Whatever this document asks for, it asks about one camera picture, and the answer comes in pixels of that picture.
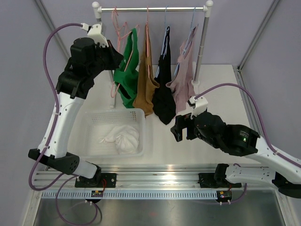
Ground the aluminium mounting rail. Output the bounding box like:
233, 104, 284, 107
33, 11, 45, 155
32, 164, 277, 189

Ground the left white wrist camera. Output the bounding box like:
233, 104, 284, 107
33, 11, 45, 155
81, 22, 109, 47

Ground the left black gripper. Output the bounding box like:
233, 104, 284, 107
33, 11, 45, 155
88, 39, 124, 78

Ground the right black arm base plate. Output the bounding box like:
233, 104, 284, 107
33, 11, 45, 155
198, 173, 242, 188

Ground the brown tank top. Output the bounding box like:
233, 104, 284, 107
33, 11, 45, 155
133, 37, 160, 116

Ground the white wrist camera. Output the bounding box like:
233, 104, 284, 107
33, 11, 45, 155
188, 96, 208, 119
81, 22, 109, 47

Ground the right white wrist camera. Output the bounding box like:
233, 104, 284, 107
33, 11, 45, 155
188, 96, 208, 119

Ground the white metal clothes rack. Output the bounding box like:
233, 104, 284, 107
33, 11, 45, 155
92, 0, 214, 109

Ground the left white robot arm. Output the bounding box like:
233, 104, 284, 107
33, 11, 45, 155
28, 37, 123, 187

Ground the pink wire hanger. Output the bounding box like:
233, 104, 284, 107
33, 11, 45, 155
111, 7, 128, 53

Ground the black tank top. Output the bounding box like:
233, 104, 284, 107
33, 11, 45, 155
152, 26, 176, 125

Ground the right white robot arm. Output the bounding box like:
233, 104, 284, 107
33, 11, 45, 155
170, 112, 301, 199

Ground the green tank top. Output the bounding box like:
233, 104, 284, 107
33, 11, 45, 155
113, 28, 139, 108

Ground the blue hanger under pink top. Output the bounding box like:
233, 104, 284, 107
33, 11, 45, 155
174, 7, 196, 77

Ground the pink tank top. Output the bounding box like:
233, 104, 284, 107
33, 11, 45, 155
166, 26, 198, 113

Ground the white slotted cable duct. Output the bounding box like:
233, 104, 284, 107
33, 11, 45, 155
42, 190, 217, 200

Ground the blue hanger under black top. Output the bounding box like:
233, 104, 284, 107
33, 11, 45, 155
158, 5, 169, 63

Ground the white tank top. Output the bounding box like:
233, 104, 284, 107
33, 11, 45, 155
97, 125, 139, 154

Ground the white plastic basket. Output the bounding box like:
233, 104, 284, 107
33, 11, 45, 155
74, 108, 146, 160

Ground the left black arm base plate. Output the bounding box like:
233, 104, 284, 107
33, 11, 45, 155
75, 173, 117, 188

